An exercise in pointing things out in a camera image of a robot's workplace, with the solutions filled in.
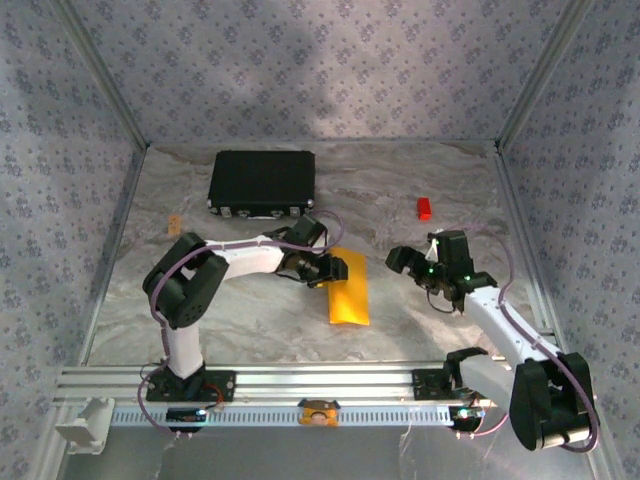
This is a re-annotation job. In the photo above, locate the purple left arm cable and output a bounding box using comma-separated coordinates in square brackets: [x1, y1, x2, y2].
[137, 209, 346, 444]

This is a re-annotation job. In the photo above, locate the white plastic bracket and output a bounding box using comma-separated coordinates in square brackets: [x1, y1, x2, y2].
[53, 397, 115, 456]

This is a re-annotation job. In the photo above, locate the black hard case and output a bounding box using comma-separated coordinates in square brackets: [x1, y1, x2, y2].
[207, 149, 317, 220]

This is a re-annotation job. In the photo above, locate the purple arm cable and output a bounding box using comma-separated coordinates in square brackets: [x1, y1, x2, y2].
[452, 223, 601, 454]
[137, 209, 346, 444]

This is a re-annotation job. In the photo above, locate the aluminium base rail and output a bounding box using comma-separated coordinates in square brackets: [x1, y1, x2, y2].
[52, 363, 516, 407]

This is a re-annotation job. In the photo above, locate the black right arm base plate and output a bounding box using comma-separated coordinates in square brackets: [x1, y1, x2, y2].
[412, 368, 464, 401]

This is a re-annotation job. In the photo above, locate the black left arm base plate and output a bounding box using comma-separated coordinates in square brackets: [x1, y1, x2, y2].
[145, 369, 237, 404]

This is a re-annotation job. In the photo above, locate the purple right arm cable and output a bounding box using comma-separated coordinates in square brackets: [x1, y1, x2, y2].
[452, 223, 601, 454]

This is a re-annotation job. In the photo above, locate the aluminium side rail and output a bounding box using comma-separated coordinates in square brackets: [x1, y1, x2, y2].
[74, 147, 151, 369]
[494, 147, 569, 364]

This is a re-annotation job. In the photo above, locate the slotted grey cable duct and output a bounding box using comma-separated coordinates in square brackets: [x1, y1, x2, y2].
[109, 404, 461, 429]

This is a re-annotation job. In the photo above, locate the aluminium corner post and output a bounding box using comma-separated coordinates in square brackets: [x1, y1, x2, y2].
[52, 0, 151, 151]
[495, 0, 597, 151]

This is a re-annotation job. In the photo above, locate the yellow paper sheet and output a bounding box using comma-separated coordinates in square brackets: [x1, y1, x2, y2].
[324, 246, 371, 327]

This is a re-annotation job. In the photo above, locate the small black controller board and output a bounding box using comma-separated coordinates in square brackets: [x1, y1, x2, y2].
[448, 405, 486, 430]
[166, 407, 207, 426]

